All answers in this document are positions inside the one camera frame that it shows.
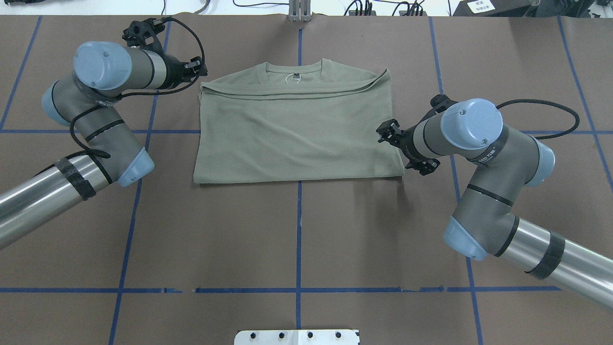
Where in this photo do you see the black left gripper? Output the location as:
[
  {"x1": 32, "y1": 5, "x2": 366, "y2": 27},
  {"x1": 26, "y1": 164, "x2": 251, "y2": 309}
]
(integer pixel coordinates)
[{"x1": 165, "y1": 56, "x2": 208, "y2": 90}]

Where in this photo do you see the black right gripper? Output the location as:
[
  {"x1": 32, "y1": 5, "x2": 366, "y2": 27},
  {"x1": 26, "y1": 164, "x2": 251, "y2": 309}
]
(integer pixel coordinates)
[{"x1": 376, "y1": 119, "x2": 440, "y2": 175}]

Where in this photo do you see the olive green long-sleeve shirt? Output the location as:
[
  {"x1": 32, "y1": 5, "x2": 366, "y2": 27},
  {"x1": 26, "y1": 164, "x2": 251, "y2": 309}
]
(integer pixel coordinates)
[{"x1": 193, "y1": 59, "x2": 404, "y2": 184}]

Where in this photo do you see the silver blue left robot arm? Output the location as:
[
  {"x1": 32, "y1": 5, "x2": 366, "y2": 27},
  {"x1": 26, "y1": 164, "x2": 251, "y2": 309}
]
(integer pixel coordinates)
[{"x1": 0, "y1": 41, "x2": 208, "y2": 248}]

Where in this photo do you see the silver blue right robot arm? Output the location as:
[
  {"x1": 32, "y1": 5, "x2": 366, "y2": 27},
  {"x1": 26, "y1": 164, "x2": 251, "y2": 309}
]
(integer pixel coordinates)
[{"x1": 376, "y1": 94, "x2": 613, "y2": 309}]

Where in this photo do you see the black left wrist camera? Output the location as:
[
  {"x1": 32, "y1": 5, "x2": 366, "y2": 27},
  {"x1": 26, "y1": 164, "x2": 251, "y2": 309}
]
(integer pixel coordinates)
[{"x1": 121, "y1": 18, "x2": 166, "y2": 54}]

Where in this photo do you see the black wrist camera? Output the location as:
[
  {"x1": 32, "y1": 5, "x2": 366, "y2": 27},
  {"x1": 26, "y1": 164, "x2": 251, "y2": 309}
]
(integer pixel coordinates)
[
  {"x1": 121, "y1": 18, "x2": 166, "y2": 54},
  {"x1": 431, "y1": 94, "x2": 458, "y2": 114}
]

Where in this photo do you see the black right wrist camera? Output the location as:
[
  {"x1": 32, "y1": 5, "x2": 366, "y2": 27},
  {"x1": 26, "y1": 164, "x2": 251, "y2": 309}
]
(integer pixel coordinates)
[{"x1": 431, "y1": 94, "x2": 458, "y2": 114}]

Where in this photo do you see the aluminium frame post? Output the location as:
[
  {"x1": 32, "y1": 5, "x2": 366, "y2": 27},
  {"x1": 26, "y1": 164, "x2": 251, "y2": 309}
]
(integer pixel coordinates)
[{"x1": 288, "y1": 0, "x2": 312, "y2": 23}]

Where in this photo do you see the white central pedestal column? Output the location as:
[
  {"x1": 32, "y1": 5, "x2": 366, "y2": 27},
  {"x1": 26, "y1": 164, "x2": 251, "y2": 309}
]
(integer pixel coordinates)
[{"x1": 234, "y1": 329, "x2": 361, "y2": 345}]

